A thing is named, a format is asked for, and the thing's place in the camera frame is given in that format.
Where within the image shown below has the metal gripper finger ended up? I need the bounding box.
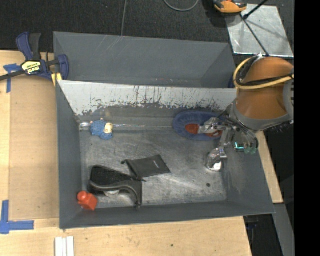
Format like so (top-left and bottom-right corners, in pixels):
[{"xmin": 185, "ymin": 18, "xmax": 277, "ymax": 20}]
[
  {"xmin": 198, "ymin": 117, "xmax": 226, "ymax": 136},
  {"xmin": 205, "ymin": 147, "xmax": 229, "ymax": 173}
]

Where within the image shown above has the blue disc with red centre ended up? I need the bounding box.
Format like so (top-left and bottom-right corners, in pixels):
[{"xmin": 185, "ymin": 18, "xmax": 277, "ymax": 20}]
[{"xmin": 171, "ymin": 110, "xmax": 226, "ymax": 142}]

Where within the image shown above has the grey metal bin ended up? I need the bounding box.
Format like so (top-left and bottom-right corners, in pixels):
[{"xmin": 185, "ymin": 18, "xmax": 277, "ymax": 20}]
[{"xmin": 52, "ymin": 31, "xmax": 276, "ymax": 230}]

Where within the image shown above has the black fabric pouch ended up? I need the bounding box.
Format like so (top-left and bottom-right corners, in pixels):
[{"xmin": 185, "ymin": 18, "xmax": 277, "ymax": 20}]
[{"xmin": 120, "ymin": 154, "xmax": 172, "ymax": 182}]

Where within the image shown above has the blue toy figure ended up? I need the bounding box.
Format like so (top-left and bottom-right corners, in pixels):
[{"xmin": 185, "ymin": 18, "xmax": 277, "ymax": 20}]
[{"xmin": 89, "ymin": 119, "xmax": 115, "ymax": 141}]

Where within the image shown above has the clear plastic tube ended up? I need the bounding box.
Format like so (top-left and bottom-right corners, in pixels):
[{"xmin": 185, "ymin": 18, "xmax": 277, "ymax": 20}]
[{"xmin": 79, "ymin": 121, "xmax": 147, "ymax": 132}]

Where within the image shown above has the red toy block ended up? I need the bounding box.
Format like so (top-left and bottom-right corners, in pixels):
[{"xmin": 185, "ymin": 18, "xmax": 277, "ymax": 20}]
[{"xmin": 76, "ymin": 190, "xmax": 99, "ymax": 212}]

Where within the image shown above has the brown cardboard board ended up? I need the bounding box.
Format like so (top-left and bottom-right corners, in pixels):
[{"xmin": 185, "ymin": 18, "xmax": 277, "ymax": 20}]
[{"xmin": 8, "ymin": 74, "xmax": 61, "ymax": 221}]

